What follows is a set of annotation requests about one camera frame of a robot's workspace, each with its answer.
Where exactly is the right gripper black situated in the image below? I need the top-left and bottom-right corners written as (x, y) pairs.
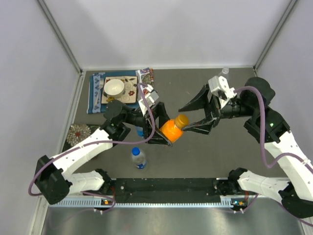
top-left (179, 84), bottom-right (255, 134)

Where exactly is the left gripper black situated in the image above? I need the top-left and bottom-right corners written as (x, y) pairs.
top-left (123, 102), bottom-right (179, 146)

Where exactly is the orange juice bottle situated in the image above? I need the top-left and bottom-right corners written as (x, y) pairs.
top-left (160, 114), bottom-right (189, 143)

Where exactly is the clear bottle green label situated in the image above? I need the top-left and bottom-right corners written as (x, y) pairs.
top-left (221, 67), bottom-right (229, 80)

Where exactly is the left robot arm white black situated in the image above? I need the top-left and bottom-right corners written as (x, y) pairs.
top-left (35, 100), bottom-right (172, 205)

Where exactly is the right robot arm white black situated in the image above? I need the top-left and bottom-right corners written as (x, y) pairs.
top-left (180, 76), bottom-right (313, 219)

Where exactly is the blue liquid bottle blue cap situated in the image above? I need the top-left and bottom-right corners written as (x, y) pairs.
top-left (136, 127), bottom-right (144, 138)

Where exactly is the clear water bottle blue cap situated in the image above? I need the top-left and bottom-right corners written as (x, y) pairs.
top-left (131, 147), bottom-right (147, 169)

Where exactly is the square floral plate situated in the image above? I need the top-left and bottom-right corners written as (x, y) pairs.
top-left (101, 76), bottom-right (138, 104)

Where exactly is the blue patterned placemat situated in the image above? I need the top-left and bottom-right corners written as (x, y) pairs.
top-left (87, 68), bottom-right (154, 114)

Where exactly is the white ceramic bowl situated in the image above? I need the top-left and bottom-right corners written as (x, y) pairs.
top-left (103, 79), bottom-right (125, 98)

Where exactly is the silver fork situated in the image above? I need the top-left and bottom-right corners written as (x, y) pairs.
top-left (94, 78), bottom-right (104, 106)

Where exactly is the dark floral coaster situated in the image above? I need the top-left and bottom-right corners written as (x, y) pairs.
top-left (62, 124), bottom-right (100, 152)

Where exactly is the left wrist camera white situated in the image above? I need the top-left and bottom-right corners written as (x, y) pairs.
top-left (138, 83), bottom-right (159, 114)

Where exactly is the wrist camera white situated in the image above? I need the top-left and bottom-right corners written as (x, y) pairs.
top-left (138, 83), bottom-right (159, 114)
top-left (208, 76), bottom-right (237, 109)

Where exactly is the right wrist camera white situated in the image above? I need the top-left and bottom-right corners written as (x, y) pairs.
top-left (208, 76), bottom-right (237, 109)

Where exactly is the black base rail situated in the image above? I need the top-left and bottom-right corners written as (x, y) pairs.
top-left (110, 178), bottom-right (234, 204)

